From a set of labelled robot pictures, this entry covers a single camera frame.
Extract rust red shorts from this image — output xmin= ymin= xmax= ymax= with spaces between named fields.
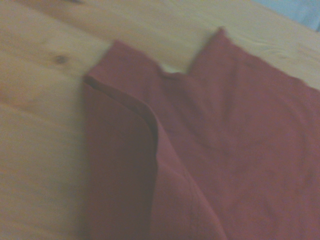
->
xmin=82 ymin=26 xmax=320 ymax=240

